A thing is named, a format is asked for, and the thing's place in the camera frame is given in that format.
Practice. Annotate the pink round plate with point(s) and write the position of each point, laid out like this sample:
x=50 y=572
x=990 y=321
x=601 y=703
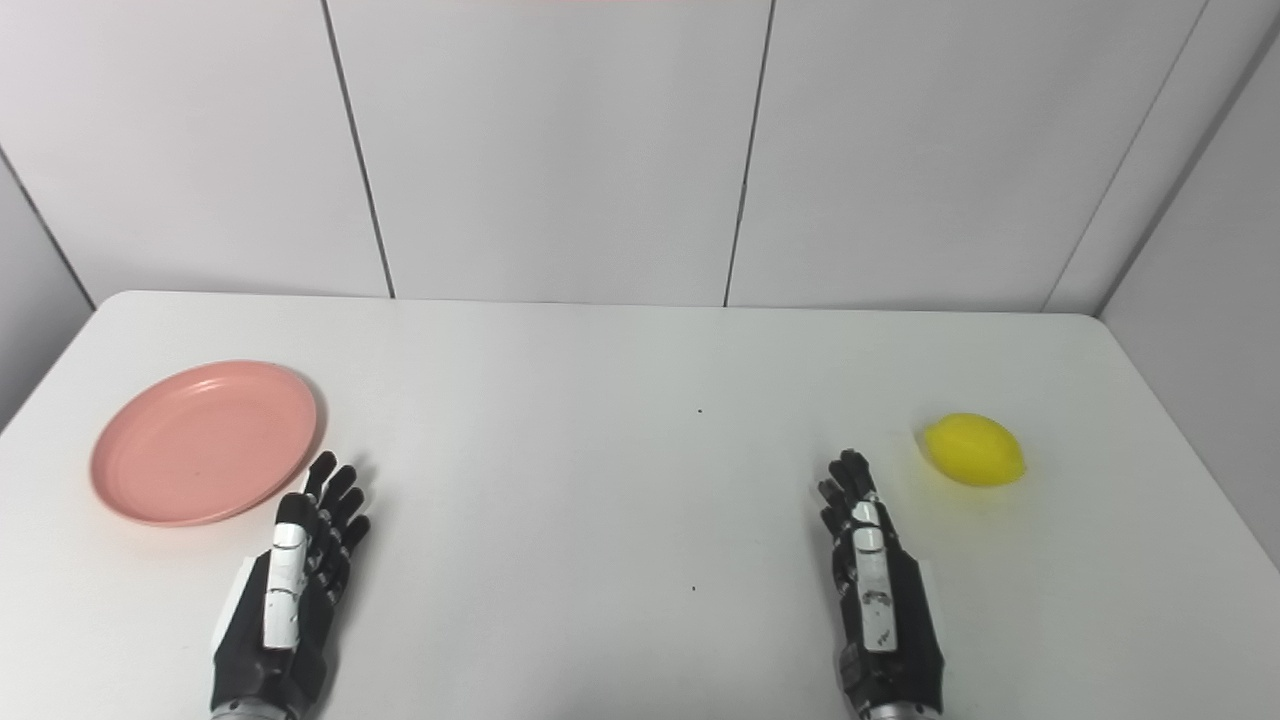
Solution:
x=205 y=443

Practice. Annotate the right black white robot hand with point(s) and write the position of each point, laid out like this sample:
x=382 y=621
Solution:
x=875 y=590

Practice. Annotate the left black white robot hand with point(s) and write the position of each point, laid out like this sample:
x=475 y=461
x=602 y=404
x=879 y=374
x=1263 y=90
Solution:
x=285 y=590

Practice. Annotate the yellow lemon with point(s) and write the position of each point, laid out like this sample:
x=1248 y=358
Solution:
x=973 y=450

